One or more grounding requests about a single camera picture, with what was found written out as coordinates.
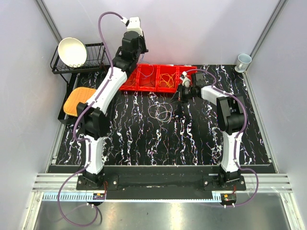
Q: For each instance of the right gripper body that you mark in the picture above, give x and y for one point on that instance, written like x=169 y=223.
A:
x=186 y=93

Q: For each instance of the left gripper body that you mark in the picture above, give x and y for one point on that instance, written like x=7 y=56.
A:
x=142 y=48

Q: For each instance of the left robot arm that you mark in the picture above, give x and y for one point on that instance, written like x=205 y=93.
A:
x=92 y=114

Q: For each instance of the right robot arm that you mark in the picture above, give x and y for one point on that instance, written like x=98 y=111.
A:
x=231 y=119

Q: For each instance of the red bin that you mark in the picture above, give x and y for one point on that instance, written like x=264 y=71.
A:
x=147 y=78
x=187 y=69
x=131 y=83
x=166 y=79

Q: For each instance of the white bowl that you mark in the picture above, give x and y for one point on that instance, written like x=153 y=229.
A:
x=72 y=52

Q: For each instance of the light blue mug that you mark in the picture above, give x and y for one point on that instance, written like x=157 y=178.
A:
x=242 y=62

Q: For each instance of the woven bamboo tray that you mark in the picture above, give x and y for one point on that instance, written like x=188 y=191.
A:
x=78 y=95

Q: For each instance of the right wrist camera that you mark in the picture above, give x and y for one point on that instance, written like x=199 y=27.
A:
x=186 y=82

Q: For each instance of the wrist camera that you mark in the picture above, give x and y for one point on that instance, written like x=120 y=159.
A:
x=133 y=24
x=186 y=82

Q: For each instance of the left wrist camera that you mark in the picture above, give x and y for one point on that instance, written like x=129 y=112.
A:
x=133 y=24

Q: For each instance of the black wire dish rack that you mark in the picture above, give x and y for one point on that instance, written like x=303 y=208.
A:
x=89 y=75

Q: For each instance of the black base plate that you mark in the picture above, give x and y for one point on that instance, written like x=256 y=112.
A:
x=158 y=183

